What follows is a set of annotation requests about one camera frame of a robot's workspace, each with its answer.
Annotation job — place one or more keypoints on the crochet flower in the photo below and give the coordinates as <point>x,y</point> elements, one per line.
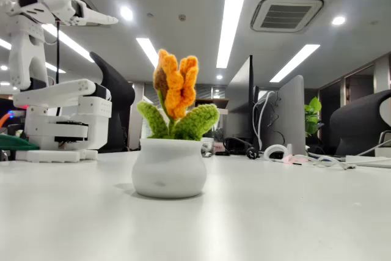
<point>168,169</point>

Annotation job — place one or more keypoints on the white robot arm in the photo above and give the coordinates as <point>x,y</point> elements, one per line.
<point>27,59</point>

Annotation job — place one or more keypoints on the green leafy potted plant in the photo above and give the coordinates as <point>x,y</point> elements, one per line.
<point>312,117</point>

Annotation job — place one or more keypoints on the long ceiling light strip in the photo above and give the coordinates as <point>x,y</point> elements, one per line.
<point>4,44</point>
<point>76,48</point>
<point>147,50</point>
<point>233,13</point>
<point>294,63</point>

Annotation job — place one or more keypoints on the round ceiling downlight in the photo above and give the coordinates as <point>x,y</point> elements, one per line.
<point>338,20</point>
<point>126,13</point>
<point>219,77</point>

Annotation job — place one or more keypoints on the black mesh office chair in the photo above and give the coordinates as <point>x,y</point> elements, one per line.
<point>117,90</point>

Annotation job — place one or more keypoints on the ceiling smoke detector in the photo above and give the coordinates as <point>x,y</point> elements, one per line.
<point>182,17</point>

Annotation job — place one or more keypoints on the dark green flat object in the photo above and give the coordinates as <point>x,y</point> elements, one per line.
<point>15,143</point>

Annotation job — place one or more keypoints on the thin grey-backed monitor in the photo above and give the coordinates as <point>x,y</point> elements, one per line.
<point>239,105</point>

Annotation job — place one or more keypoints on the clear plastic container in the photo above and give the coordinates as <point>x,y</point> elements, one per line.
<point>208,146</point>

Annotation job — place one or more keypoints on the pink small box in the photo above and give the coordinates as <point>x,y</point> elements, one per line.
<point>219,146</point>

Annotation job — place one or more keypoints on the square ceiling air vent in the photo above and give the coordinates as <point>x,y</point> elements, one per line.
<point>287,13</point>

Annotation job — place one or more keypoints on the black power plug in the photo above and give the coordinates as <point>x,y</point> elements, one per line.
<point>252,153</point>

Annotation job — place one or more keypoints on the grey rounded monitor back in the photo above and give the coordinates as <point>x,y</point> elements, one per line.
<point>291,114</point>

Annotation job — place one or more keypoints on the pink small object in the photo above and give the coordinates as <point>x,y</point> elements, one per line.
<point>294,159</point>

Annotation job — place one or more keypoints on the white power strip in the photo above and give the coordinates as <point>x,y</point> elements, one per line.
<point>369,160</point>

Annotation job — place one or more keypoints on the black office chair white frame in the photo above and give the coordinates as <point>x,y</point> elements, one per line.
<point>357,120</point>

